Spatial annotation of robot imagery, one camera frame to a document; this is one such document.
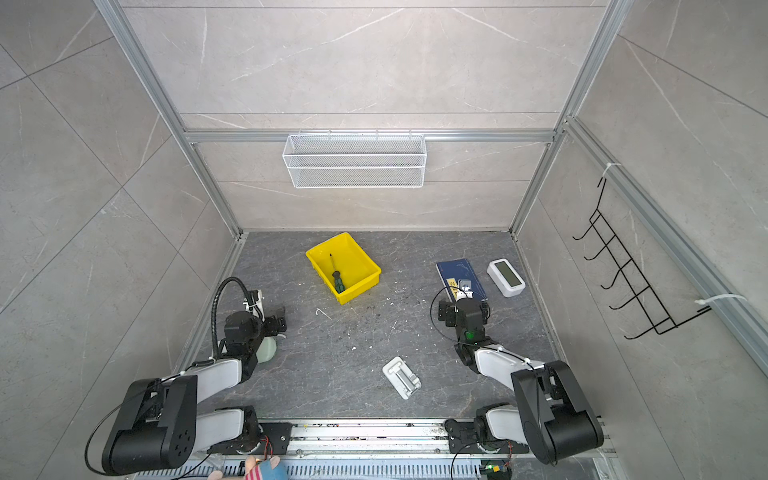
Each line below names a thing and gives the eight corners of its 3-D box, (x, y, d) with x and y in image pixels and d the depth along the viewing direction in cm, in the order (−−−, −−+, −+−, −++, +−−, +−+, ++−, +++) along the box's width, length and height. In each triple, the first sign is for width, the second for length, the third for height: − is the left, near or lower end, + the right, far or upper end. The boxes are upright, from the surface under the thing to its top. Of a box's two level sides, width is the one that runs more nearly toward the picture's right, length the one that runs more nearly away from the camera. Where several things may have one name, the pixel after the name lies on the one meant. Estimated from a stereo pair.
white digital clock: (504, 300, 102) (509, 292, 98) (483, 269, 110) (487, 261, 107) (524, 294, 104) (529, 286, 100) (501, 264, 112) (505, 256, 108)
